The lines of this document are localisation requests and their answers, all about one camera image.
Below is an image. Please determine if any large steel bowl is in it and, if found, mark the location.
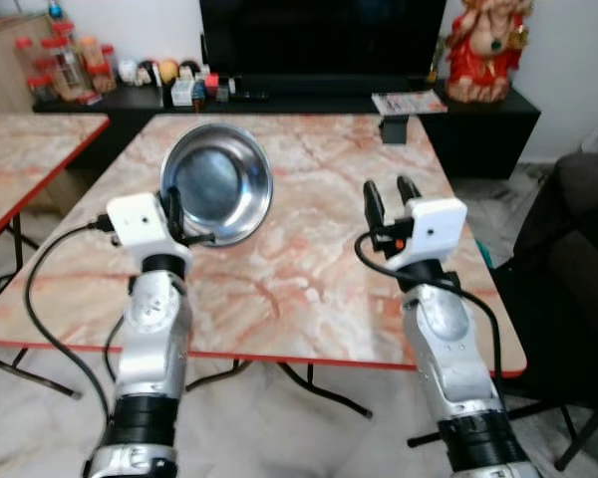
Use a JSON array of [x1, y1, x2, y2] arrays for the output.
[[159, 122, 274, 247]]

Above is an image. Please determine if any light wooden drawer cabinet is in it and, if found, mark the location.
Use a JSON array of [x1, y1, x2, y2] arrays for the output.
[[0, 15, 41, 116]]

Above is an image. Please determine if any large red-lidded clear jar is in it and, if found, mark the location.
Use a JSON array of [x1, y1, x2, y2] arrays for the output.
[[42, 37, 86, 101]]

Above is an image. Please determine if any orange-lidded clear jar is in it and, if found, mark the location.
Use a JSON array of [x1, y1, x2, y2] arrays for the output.
[[80, 37, 116, 96]]

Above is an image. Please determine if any black table latch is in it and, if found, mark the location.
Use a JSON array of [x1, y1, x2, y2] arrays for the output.
[[379, 117, 412, 145]]

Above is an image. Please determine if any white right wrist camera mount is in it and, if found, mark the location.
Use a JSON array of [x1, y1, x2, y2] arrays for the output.
[[399, 197, 468, 272]]

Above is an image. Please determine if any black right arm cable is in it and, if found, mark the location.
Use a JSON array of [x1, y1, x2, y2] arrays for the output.
[[354, 229, 506, 384]]

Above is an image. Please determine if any black television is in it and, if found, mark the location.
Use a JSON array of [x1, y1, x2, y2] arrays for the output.
[[199, 0, 448, 81]]

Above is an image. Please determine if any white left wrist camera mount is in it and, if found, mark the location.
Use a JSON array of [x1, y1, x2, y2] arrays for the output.
[[106, 192, 192, 262]]

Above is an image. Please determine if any marble folding table red edge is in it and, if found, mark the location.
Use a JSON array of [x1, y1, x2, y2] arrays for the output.
[[0, 113, 527, 449], [0, 113, 111, 255]]

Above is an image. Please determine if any red gold deity statue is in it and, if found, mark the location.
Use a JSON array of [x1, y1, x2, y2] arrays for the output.
[[445, 0, 531, 105]]

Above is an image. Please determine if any dark armchair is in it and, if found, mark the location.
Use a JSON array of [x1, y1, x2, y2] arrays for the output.
[[498, 151, 598, 469]]

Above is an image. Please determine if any white small box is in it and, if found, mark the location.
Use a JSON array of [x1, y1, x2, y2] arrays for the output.
[[171, 80, 205, 108]]

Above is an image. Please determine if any pink magazine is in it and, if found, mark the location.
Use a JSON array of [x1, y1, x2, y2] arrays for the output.
[[372, 91, 448, 116]]

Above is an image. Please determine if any yellow round figurine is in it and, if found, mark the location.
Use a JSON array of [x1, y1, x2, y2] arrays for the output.
[[157, 60, 180, 86]]

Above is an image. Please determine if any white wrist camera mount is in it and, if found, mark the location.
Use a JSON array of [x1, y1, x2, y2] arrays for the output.
[[399, 197, 468, 272], [106, 192, 192, 262]]

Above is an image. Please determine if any tall red-lidded clear jar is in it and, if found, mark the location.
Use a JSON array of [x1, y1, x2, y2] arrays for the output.
[[15, 38, 36, 81]]

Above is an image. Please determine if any small red-lidded clear jar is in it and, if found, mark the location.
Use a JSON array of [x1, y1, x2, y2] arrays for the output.
[[28, 75, 56, 104]]

